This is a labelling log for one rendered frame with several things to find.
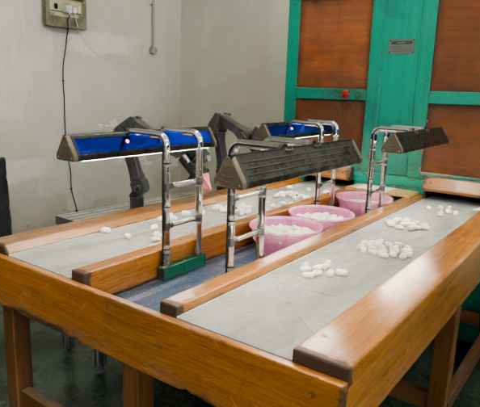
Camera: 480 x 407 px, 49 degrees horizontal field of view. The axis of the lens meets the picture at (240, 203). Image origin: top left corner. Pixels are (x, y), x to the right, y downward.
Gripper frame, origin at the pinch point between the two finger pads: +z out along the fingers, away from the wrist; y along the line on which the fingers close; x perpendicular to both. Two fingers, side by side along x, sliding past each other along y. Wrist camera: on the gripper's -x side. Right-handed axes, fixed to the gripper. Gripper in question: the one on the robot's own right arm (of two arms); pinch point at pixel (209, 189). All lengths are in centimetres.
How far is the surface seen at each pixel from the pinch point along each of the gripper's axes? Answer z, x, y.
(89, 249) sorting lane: 14, -2, -75
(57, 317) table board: 31, -2, -96
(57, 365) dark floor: 15, 94, -47
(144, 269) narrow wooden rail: 32, -15, -72
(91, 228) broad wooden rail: 1, 6, -61
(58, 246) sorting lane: 7, 4, -79
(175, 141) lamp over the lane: 1, -34, -46
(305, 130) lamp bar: 1, -34, 42
